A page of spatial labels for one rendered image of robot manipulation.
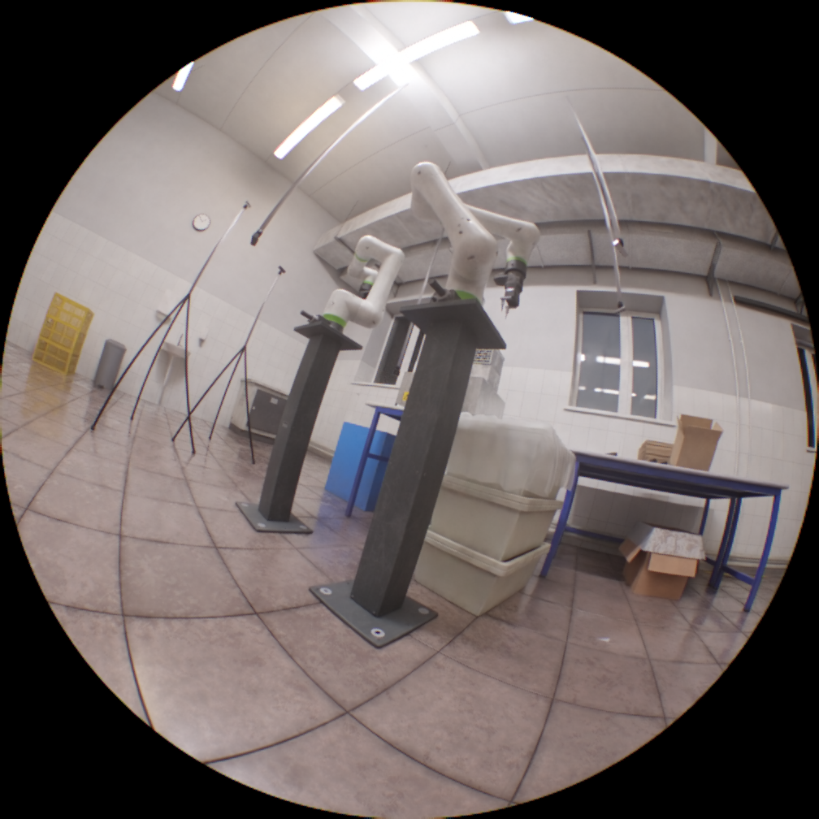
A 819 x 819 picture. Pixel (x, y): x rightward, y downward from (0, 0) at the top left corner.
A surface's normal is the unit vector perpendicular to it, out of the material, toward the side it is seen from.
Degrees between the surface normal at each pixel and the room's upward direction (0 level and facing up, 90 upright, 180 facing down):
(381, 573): 90
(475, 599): 96
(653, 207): 175
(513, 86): 180
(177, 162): 90
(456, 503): 96
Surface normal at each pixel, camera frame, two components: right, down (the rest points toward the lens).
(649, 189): -0.27, 0.95
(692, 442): -0.62, 0.31
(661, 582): -0.54, -0.29
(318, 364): 0.77, 0.13
